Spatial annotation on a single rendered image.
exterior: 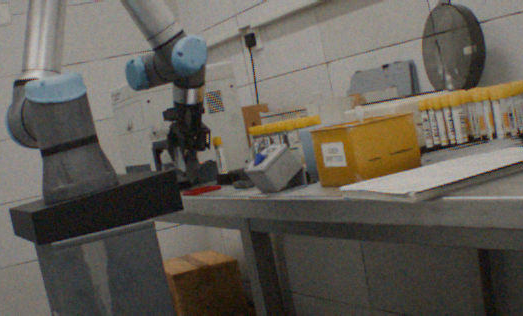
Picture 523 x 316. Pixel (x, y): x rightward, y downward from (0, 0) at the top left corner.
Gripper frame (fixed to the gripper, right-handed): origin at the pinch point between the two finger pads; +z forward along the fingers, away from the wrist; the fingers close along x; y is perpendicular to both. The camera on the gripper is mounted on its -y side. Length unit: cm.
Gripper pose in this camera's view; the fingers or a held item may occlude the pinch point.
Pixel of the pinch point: (183, 170)
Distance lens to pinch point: 187.9
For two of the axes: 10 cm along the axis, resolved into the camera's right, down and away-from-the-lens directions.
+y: 4.9, 4.5, -7.4
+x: 8.7, -2.0, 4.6
